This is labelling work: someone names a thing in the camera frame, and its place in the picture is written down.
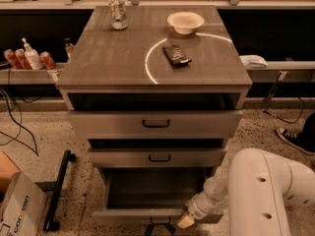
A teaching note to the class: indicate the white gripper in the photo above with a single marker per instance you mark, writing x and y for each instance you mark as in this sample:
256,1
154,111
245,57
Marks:
199,208

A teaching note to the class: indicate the drawer with black handle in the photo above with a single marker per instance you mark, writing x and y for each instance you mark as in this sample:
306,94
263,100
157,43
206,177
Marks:
149,195
147,158
218,124

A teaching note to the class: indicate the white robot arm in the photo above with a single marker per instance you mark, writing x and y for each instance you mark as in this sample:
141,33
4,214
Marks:
256,191

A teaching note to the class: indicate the grey wooden drawer cabinet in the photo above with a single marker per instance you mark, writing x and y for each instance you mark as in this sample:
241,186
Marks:
126,70

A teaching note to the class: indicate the blue tape cross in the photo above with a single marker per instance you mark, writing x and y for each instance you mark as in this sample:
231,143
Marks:
169,228

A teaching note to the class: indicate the black sneaker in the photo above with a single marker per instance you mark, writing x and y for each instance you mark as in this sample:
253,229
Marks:
295,140

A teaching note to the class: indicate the black metal bar stand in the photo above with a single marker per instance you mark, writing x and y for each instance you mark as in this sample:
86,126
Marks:
50,224

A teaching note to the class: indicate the person black leg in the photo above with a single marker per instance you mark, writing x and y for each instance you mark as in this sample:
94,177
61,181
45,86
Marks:
308,132

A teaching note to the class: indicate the black snack bag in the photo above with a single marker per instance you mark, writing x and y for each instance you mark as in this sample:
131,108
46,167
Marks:
175,56

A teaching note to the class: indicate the white folded cloth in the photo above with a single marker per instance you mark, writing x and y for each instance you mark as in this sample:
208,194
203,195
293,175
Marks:
253,61

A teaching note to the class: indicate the cardboard box with print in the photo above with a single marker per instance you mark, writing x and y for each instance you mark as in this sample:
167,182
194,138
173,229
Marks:
22,201

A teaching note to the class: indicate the white bowl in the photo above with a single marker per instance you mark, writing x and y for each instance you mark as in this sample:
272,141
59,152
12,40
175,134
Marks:
185,22

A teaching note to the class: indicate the orange soda can right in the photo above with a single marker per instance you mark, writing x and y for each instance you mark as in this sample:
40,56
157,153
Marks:
47,60

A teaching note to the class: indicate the small dark glass bottle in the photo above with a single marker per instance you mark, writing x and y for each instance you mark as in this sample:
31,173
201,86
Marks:
69,46

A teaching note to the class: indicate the white pump bottle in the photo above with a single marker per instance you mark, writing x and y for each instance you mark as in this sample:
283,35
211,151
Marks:
32,56

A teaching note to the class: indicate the orange soda can middle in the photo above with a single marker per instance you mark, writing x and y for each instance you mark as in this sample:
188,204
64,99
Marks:
21,56

